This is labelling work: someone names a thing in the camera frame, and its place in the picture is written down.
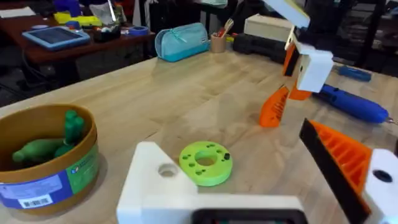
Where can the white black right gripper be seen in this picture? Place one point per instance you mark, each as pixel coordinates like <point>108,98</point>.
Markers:
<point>287,11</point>

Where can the bare white left gripper left finger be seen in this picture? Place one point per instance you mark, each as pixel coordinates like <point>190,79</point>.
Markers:
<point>146,183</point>

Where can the white orange left gripper right finger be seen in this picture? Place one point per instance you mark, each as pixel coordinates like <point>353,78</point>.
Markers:
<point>348,161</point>

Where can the blue electric screwdriver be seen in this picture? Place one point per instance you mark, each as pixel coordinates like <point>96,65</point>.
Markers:
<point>354,105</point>

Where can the small black screw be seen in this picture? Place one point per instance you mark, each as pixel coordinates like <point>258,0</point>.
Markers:
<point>227,156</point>

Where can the green disc with holes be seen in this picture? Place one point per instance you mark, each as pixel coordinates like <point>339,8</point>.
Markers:
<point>189,174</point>

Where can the black tool case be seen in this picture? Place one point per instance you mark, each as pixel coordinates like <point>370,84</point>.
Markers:
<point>258,46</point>

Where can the small blue tool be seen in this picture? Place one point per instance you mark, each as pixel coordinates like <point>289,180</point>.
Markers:
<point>354,73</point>

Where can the orange ribbed wedge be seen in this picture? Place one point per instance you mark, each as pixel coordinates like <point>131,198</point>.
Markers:
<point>273,107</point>

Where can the pale wooden box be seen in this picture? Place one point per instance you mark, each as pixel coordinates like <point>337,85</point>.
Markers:
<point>267,28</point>

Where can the brown cup with brushes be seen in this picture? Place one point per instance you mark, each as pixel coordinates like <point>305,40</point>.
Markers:
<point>218,43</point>

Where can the brown tub with green toys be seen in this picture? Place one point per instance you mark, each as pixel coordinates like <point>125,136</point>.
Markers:
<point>46,183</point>

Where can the teal zip pencil case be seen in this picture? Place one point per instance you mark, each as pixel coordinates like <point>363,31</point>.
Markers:
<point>182,42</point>

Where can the brown side desk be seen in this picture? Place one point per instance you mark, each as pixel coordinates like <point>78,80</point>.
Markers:
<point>93,46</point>

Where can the blue tape roll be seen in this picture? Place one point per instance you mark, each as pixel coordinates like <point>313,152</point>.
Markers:
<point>138,31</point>

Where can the black box of small items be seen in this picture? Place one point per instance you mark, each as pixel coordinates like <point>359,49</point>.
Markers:
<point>105,35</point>

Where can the blue tablet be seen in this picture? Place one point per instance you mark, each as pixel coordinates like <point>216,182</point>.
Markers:
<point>56,37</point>

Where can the yellow board with blue blocks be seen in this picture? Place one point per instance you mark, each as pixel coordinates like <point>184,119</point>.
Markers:
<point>77,19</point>

